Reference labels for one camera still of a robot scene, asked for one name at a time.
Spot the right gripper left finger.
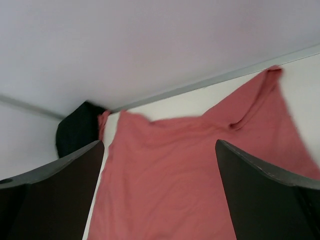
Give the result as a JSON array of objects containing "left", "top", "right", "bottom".
[{"left": 0, "top": 140, "right": 105, "bottom": 240}]

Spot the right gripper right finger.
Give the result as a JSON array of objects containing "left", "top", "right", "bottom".
[{"left": 215, "top": 140, "right": 320, "bottom": 240}]

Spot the red t shirt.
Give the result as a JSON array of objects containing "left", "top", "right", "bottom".
[
  {"left": 97, "top": 110, "right": 111, "bottom": 141},
  {"left": 88, "top": 66, "right": 320, "bottom": 240}
]

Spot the folded black t shirt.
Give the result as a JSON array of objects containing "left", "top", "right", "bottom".
[{"left": 55, "top": 101, "right": 109, "bottom": 158}]

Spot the folded red t shirt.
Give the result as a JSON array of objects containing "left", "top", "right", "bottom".
[{"left": 97, "top": 110, "right": 111, "bottom": 141}]

